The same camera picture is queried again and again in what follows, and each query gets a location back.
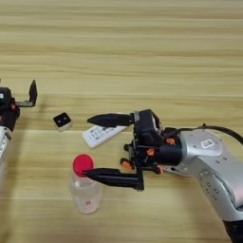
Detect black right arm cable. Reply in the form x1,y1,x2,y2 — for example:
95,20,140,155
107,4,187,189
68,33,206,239
162,123,243,145

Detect labelled black box, left gripper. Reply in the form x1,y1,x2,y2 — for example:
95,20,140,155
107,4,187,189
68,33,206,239
0,87,13,107

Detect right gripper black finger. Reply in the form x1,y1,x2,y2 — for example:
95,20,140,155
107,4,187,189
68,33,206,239
86,112,136,129
82,167,145,192

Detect small black and white cube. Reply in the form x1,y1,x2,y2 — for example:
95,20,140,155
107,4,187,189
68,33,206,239
52,111,73,133

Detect clear bottle with red cap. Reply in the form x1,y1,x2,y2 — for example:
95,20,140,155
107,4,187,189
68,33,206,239
67,153,104,215

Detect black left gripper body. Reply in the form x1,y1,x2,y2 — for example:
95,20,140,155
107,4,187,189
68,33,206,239
0,100,21,132

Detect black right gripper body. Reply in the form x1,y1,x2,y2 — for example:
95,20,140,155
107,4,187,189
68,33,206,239
122,111,184,176

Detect orange and black pliers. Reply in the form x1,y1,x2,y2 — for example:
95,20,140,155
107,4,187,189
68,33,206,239
120,143,166,176

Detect white remote control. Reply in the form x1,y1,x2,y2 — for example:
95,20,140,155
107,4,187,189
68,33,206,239
82,123,129,150

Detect labelled black box, gripper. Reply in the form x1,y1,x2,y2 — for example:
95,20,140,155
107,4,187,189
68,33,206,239
136,108,162,147
0,87,13,107

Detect labelled black box, right gripper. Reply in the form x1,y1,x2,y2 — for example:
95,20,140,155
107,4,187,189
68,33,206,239
136,108,162,147

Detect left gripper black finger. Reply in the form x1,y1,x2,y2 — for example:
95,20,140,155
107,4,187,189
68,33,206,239
14,79,39,108

